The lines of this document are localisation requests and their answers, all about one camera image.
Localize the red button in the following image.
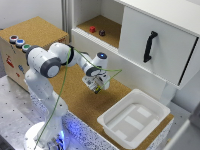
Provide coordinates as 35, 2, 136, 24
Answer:
9, 34, 19, 44

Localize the white sliding door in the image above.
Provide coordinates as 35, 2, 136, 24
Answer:
117, 5, 200, 88

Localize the white plastic box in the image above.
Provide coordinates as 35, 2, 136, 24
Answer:
96, 88, 172, 150

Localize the black door handle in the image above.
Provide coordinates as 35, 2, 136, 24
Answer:
142, 30, 159, 64

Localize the purple block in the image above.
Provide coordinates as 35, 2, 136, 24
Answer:
98, 29, 107, 37

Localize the blue button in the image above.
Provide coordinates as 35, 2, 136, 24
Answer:
15, 38, 26, 48

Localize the white cabinet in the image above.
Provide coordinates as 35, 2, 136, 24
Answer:
71, 0, 200, 108

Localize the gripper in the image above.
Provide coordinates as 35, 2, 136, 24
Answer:
82, 73, 110, 93

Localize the green button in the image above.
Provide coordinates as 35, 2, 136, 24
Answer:
21, 43, 32, 54

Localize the yellow block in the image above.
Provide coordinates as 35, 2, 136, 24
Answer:
94, 86, 102, 95

